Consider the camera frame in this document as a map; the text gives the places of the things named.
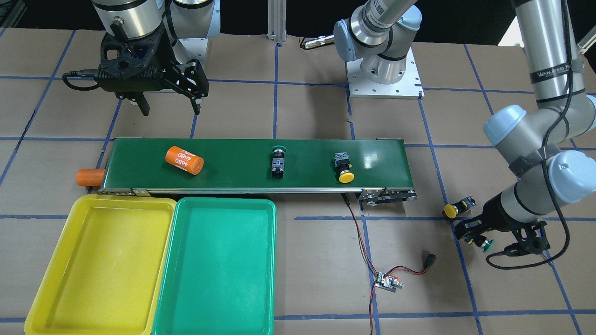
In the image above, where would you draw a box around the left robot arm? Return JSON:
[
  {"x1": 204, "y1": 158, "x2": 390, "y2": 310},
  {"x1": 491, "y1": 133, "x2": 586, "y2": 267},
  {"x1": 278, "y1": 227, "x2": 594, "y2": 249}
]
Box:
[{"x1": 454, "y1": 0, "x2": 595, "y2": 253}]

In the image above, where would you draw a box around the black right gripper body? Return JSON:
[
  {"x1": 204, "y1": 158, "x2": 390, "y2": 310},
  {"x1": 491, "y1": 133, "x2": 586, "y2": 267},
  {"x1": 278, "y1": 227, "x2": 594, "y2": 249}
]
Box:
[{"x1": 96, "y1": 21, "x2": 209, "y2": 100}]

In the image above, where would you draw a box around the small yellow push button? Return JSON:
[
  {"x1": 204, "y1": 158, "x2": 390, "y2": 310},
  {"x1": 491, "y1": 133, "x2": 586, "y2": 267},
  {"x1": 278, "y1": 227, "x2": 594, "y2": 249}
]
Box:
[{"x1": 443, "y1": 196, "x2": 477, "y2": 219}]

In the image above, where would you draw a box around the plain orange cylinder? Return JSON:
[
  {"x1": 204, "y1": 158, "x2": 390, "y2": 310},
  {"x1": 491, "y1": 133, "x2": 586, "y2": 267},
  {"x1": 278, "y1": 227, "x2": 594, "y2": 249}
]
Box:
[{"x1": 76, "y1": 169, "x2": 106, "y2": 188}]

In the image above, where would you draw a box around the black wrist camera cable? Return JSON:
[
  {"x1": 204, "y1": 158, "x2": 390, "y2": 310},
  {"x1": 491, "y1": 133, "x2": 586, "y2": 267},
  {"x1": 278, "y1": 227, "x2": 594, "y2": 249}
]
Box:
[{"x1": 486, "y1": 0, "x2": 576, "y2": 270}]

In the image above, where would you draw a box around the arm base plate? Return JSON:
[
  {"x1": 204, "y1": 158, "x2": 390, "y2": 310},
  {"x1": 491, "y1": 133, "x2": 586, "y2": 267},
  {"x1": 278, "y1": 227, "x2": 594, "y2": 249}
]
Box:
[{"x1": 345, "y1": 48, "x2": 425, "y2": 99}]

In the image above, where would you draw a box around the green conveyor belt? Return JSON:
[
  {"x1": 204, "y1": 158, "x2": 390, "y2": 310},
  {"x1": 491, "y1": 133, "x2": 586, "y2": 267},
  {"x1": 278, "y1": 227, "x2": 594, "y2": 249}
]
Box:
[{"x1": 99, "y1": 138, "x2": 417, "y2": 206}]

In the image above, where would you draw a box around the black barrel connector plug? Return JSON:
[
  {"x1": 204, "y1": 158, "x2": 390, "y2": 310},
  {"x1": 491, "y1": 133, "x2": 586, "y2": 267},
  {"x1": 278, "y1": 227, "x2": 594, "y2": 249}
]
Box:
[{"x1": 423, "y1": 253, "x2": 436, "y2": 272}]

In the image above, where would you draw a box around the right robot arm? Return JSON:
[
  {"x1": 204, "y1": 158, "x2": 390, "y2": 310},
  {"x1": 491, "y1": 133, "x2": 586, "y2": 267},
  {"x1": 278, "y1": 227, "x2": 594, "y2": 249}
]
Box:
[{"x1": 92, "y1": 0, "x2": 221, "y2": 116}]

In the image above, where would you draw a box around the aluminium frame post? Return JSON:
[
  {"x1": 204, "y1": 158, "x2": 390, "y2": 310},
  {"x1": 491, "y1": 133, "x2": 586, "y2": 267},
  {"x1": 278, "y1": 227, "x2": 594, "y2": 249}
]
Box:
[{"x1": 266, "y1": 0, "x2": 287, "y2": 46}]

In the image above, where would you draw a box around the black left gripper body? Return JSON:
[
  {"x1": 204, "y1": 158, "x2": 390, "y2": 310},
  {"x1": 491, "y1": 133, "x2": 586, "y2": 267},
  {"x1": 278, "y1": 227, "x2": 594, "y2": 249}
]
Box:
[{"x1": 455, "y1": 198, "x2": 550, "y2": 256}]

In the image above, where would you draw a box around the yellow plastic tray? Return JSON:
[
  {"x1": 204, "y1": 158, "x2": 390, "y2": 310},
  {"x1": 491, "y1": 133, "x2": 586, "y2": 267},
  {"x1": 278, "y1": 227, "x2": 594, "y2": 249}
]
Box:
[{"x1": 24, "y1": 195, "x2": 176, "y2": 335}]

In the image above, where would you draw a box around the red black power cable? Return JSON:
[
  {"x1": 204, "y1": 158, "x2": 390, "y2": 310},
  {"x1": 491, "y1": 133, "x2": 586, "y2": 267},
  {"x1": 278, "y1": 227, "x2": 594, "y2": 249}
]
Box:
[{"x1": 341, "y1": 193, "x2": 431, "y2": 335}]

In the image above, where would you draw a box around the green plastic tray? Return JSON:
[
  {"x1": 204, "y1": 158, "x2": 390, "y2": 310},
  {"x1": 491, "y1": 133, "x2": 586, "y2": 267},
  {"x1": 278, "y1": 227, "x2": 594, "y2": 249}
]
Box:
[{"x1": 152, "y1": 197, "x2": 277, "y2": 335}]

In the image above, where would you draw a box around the large yellow mushroom push button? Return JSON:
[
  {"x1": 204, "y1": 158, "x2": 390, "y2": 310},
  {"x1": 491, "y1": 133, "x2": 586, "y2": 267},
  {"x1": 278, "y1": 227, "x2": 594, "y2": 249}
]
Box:
[{"x1": 334, "y1": 152, "x2": 355, "y2": 184}]

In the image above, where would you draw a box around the orange cylinder with 4680 print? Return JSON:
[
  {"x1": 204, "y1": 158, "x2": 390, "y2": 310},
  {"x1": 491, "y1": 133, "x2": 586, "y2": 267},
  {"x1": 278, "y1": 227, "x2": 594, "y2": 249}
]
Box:
[{"x1": 165, "y1": 146, "x2": 204, "y2": 175}]

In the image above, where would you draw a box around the green push button with blue clip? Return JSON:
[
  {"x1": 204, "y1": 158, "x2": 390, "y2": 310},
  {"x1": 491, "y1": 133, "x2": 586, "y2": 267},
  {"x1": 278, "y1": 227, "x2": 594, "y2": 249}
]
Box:
[{"x1": 271, "y1": 146, "x2": 286, "y2": 179}]

